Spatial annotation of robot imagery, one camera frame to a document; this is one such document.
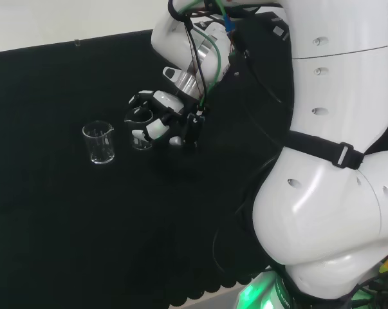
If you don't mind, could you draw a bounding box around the black table cloth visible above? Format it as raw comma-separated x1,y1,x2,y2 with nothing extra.
0,11,295,308

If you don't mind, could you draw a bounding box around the green cable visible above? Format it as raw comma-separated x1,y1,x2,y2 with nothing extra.
192,0,234,109

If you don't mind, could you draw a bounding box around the small clear glass beaker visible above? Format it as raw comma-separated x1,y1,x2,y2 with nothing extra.
124,108,154,151

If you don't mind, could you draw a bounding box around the tall clear glass beaker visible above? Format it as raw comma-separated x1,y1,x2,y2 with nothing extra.
82,120,115,165

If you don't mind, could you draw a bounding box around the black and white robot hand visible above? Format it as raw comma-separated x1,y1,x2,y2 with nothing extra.
127,89,210,149

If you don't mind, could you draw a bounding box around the black strap with buckle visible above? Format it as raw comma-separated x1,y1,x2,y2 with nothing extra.
286,131,365,170

